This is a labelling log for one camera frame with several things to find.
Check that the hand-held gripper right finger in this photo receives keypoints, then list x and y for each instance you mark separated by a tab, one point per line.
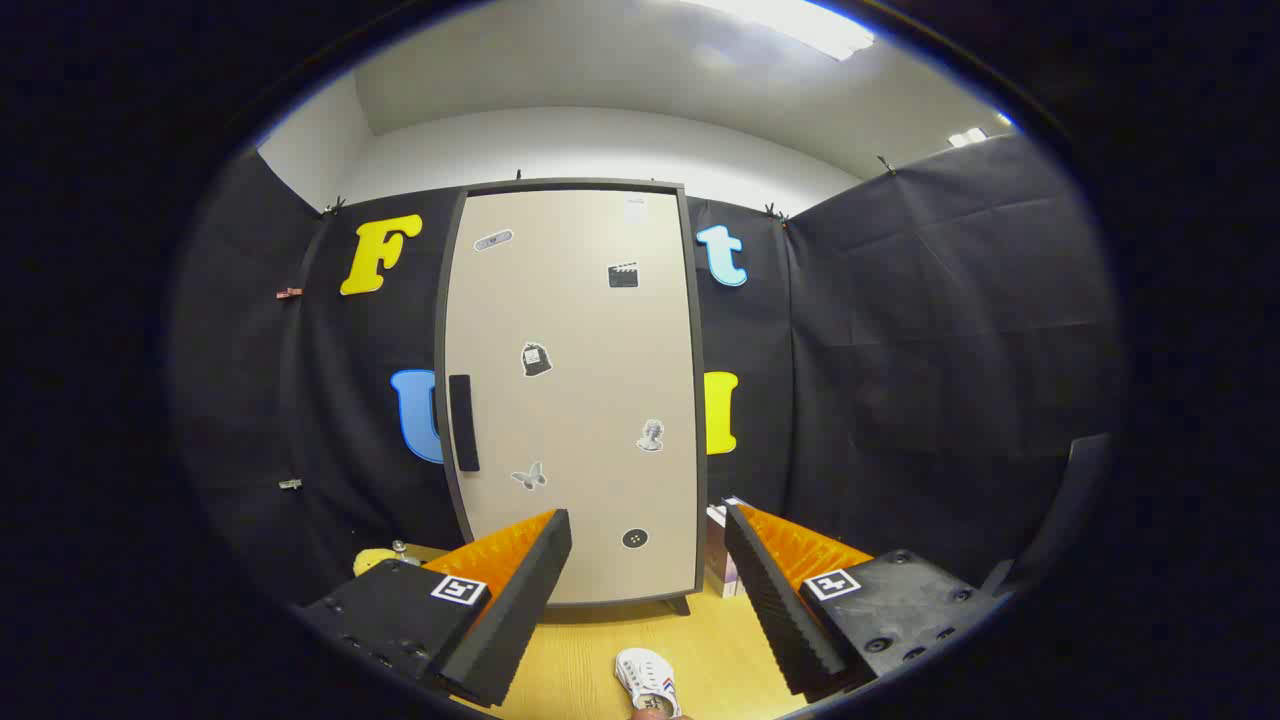
775	600

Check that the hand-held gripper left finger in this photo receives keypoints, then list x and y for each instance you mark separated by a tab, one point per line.
520	610

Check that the white canvas shoe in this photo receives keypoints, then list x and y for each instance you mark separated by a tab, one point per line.
645	675

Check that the dark grey shoe cabinet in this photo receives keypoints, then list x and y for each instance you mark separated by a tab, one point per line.
699	450

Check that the lavender white book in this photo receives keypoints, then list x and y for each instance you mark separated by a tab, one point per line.
736	586

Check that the purple white book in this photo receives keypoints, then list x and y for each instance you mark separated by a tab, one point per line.
716	550

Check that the yellow pineapple plush toy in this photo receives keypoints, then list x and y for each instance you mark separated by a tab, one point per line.
372	562

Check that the black backdrop cloth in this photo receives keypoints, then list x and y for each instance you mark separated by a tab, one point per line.
900	350

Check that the dark curved panel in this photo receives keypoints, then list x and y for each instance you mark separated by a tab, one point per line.
1075	500

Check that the small ceiling light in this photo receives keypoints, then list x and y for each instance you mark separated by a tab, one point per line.
968	137

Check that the long ceiling light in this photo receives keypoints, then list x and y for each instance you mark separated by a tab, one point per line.
790	22

